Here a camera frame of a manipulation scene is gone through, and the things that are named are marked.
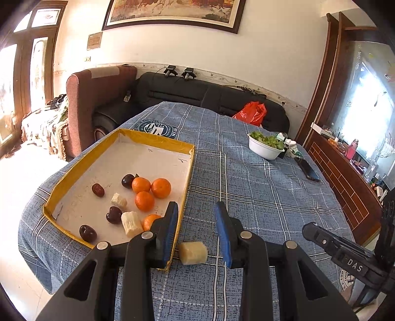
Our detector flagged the red plastic bag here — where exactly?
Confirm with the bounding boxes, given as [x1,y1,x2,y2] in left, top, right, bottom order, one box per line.
[232,101,266,126]

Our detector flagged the pink bottle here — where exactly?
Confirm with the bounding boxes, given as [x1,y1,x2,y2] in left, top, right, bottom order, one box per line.
[346,139,359,160]

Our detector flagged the white bowl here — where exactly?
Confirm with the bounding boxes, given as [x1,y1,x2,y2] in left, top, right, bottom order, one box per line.
[248,133,285,160]

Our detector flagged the yellow cardboard box tray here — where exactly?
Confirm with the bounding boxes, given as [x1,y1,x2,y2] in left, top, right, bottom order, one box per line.
[42,128,196,272]

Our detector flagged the black leather sofa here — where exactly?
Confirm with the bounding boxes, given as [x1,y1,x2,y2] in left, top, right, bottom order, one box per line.
[93,72,291,139]

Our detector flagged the floral cloth sofa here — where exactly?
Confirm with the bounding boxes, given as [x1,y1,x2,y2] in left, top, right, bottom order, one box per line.
[21,96,69,161]

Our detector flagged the dark smartphone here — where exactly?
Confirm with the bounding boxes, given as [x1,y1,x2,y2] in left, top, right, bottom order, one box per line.
[295,157,321,182]

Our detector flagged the wooden mirror cabinet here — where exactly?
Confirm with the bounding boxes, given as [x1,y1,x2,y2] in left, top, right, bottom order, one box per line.
[295,12,395,244]

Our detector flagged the green lettuce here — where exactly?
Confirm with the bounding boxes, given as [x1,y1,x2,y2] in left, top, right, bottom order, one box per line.
[249,131,284,148]

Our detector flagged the small wall plaque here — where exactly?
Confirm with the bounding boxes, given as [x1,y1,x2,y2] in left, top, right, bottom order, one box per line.
[86,31,103,51]

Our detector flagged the wooden glass door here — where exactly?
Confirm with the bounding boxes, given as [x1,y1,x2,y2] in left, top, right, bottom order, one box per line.
[0,0,68,155]

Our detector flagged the orange tangerine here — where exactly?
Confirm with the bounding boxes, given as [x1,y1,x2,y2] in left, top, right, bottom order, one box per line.
[132,177,152,194]
[135,191,155,212]
[142,214,162,231]
[151,178,172,199]

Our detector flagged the framed wall painting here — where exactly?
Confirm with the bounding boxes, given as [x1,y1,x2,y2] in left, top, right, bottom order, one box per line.
[102,0,247,34]

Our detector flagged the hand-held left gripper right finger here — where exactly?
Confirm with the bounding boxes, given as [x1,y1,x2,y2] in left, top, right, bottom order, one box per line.
[214,201,358,321]

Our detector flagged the small banana piece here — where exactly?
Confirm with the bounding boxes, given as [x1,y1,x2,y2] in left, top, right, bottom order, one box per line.
[111,193,128,208]

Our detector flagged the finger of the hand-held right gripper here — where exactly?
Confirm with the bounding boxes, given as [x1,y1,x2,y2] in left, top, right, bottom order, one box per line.
[302,222,386,279]

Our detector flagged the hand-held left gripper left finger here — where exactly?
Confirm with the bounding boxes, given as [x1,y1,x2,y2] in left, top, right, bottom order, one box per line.
[35,201,179,321]

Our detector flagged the brown armchair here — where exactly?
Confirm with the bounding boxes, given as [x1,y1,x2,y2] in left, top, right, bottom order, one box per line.
[66,65,138,153]

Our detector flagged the white plastic bag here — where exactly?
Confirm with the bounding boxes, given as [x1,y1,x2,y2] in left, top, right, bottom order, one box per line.
[276,132,304,158]

